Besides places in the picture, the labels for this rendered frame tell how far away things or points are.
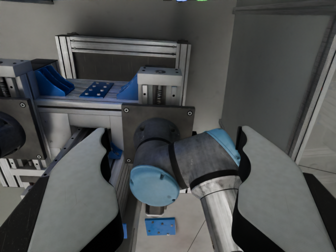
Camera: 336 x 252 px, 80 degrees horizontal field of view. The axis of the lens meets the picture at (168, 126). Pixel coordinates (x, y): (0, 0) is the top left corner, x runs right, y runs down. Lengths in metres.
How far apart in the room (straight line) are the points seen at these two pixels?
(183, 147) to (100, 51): 1.09
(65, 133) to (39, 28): 1.12
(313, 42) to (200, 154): 0.54
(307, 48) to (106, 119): 0.72
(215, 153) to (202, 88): 1.29
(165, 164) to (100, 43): 1.10
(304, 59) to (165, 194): 0.63
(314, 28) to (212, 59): 0.94
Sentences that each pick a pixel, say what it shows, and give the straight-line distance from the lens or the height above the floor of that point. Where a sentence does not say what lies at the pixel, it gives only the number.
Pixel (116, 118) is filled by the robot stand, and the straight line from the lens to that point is 0.75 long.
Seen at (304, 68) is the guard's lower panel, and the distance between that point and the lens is 0.84.
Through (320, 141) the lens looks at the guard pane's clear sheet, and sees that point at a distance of 0.78.
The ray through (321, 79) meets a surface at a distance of 0.77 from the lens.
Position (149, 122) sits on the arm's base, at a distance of 0.60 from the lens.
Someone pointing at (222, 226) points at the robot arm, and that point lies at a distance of 0.43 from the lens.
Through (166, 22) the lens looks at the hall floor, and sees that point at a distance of 1.59.
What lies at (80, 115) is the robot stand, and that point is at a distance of 0.78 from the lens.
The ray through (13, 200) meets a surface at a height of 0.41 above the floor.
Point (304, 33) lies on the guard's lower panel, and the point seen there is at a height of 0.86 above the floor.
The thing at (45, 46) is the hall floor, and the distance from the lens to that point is 1.84.
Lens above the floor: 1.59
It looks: 61 degrees down
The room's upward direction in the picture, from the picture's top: 179 degrees clockwise
